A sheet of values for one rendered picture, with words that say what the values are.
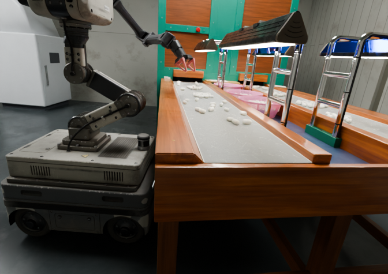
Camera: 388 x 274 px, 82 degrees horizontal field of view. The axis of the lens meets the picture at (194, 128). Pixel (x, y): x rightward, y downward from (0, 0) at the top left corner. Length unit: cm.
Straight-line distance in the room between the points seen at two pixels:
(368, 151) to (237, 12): 181
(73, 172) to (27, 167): 22
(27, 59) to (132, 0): 194
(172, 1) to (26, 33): 250
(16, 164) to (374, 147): 153
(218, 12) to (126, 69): 259
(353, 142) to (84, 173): 118
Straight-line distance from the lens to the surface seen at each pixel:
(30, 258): 149
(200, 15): 237
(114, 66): 462
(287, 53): 175
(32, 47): 418
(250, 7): 251
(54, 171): 130
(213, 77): 237
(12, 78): 447
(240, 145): 70
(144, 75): 447
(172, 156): 55
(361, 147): 103
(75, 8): 114
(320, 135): 114
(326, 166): 69
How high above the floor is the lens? 99
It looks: 18 degrees down
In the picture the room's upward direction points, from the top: 4 degrees clockwise
